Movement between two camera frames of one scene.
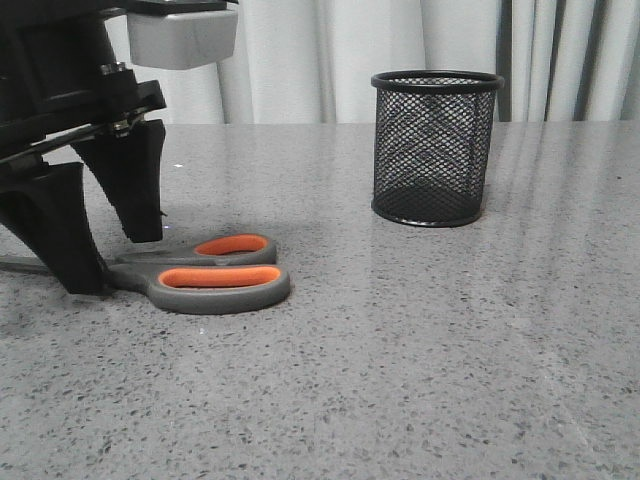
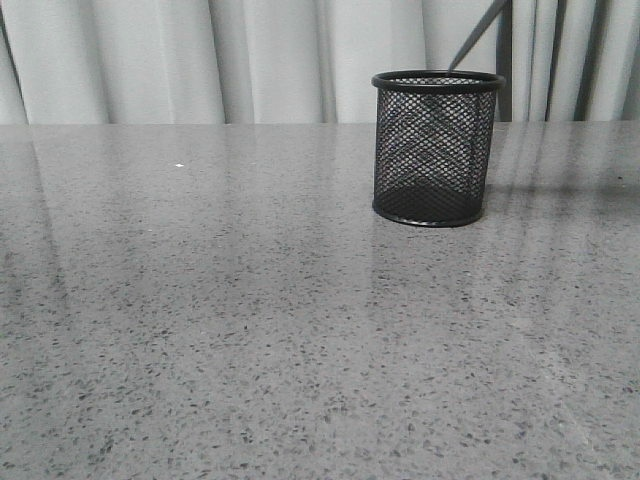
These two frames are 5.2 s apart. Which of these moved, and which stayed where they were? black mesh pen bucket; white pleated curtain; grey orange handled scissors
Moved: grey orange handled scissors
Stayed: white pleated curtain; black mesh pen bucket
